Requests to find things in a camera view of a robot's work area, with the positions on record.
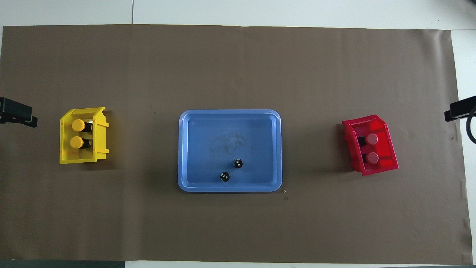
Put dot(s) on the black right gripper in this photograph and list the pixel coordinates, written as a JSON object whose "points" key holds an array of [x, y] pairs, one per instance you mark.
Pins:
{"points": [[465, 104]]}

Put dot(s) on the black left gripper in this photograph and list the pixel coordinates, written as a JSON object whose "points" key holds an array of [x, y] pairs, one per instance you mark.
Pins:
{"points": [[15, 108]]}

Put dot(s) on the yellow push button switch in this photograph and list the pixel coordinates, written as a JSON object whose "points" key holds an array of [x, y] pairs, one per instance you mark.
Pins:
{"points": [[78, 125], [76, 142]]}

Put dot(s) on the red push button switch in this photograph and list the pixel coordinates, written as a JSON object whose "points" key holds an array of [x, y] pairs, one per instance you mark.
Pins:
{"points": [[371, 139], [372, 158]]}

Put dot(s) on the blue plastic tray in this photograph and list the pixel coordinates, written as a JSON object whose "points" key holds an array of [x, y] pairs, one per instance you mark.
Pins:
{"points": [[208, 149]]}

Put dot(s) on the yellow plastic parts bin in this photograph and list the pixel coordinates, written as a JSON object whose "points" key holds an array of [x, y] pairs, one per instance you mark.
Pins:
{"points": [[99, 137]]}

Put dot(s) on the red plastic parts bin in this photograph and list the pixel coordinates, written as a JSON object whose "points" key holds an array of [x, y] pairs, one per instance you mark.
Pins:
{"points": [[386, 160]]}

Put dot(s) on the black cylindrical capacitor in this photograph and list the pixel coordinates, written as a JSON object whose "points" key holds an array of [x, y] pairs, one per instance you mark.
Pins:
{"points": [[225, 176], [238, 163]]}

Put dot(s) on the brown paper table mat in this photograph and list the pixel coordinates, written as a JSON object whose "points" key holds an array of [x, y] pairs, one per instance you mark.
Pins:
{"points": [[238, 56]]}

